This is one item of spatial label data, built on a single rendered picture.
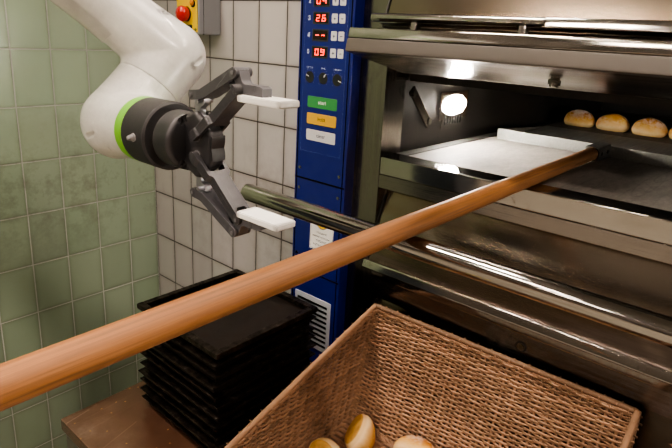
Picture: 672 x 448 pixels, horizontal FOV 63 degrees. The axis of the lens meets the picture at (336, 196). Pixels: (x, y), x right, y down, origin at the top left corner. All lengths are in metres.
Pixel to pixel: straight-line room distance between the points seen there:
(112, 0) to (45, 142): 0.92
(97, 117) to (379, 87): 0.60
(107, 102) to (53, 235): 1.01
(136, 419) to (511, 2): 1.15
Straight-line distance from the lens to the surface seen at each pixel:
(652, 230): 1.01
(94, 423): 1.42
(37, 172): 1.75
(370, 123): 1.22
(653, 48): 0.84
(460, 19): 0.99
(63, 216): 1.81
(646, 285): 1.06
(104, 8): 0.88
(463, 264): 0.71
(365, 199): 1.26
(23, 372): 0.44
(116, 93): 0.85
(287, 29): 1.38
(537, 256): 1.10
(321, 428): 1.27
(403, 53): 0.99
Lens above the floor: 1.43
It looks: 16 degrees down
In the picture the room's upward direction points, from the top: 3 degrees clockwise
